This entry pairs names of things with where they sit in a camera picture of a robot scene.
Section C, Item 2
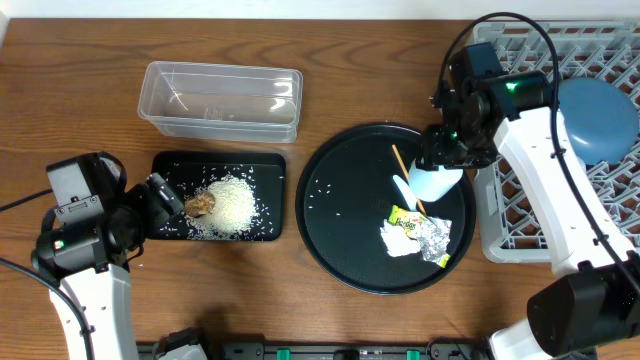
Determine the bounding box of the brown dried food piece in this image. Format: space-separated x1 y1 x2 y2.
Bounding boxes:
184 191 216 218

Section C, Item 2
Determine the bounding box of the round black tray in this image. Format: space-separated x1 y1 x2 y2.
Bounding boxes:
295 124 476 294

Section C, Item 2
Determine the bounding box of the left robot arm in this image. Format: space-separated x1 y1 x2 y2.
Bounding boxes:
31 152 184 359

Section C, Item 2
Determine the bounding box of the white napkin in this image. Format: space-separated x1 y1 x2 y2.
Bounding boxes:
380 221 421 257

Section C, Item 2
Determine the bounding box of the yellow foil snack wrapper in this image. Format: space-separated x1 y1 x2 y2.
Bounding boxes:
387 205 452 268

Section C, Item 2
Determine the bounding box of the wooden chopstick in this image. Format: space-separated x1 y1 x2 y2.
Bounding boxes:
391 144 427 216

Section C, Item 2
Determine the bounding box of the grey dishwasher rack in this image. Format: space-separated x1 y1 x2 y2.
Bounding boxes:
467 21 639 263

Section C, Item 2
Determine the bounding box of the light blue cup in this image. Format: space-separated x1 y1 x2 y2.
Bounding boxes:
408 161 464 203

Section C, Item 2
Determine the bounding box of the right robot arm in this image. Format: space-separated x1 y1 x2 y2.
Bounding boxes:
410 43 639 359

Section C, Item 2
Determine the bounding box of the dark blue plate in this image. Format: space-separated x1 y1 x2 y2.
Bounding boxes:
559 77 639 165

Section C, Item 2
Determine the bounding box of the black rectangular tray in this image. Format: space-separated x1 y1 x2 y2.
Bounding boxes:
147 151 287 243

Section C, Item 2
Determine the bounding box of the light blue spoon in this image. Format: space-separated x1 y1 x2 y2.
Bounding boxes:
392 175 418 211

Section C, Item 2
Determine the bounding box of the pile of white rice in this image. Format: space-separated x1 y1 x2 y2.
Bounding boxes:
159 164 286 241

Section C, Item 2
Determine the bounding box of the clear plastic container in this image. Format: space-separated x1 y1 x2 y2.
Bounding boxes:
137 61 303 143

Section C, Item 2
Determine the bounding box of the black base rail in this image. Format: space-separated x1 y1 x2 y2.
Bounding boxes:
137 328 492 360

